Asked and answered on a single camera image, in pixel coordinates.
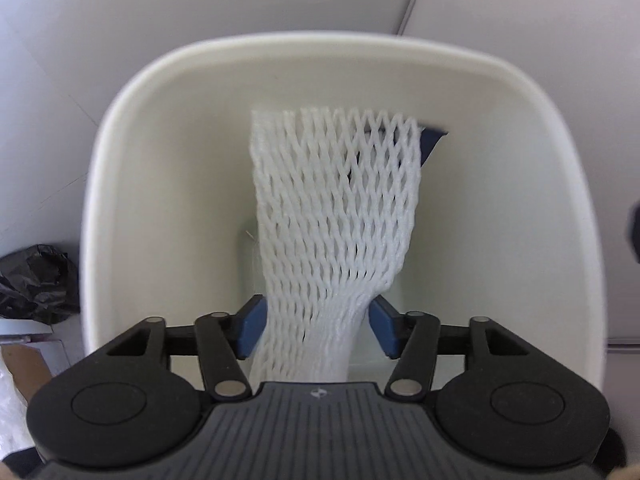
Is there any white plastic waste bin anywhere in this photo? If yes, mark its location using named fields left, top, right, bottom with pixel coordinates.
left=80, top=35, right=608, bottom=401

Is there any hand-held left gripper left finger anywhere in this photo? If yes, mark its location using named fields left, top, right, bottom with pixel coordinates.
left=100, top=294, right=268, bottom=402

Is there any clear plastic wrap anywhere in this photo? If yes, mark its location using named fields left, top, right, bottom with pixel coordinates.
left=0, top=360, right=32, bottom=443

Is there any brown cardboard piece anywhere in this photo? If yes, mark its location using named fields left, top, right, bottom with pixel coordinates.
left=1, top=342, right=57, bottom=403

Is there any white foam fruit net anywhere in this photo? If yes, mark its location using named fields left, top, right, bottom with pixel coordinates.
left=248, top=106, right=421, bottom=383

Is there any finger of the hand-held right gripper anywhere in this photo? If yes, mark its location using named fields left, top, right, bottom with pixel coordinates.
left=626, top=204, right=640, bottom=264

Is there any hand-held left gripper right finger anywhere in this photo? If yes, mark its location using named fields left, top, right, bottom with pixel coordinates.
left=367, top=294, right=543, bottom=402

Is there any black plastic bag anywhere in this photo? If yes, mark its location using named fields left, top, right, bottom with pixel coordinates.
left=0, top=244, right=81, bottom=322

